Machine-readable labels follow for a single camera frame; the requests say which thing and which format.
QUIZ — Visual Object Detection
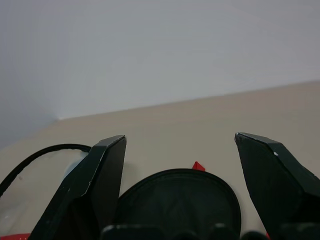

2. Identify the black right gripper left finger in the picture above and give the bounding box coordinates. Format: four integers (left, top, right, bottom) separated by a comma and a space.
28, 135, 127, 240

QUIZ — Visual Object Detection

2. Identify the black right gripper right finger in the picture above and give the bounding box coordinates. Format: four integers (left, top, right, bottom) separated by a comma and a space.
234, 132, 320, 235

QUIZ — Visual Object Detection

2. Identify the red plastic object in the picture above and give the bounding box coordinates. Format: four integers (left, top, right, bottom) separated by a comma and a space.
0, 232, 31, 240

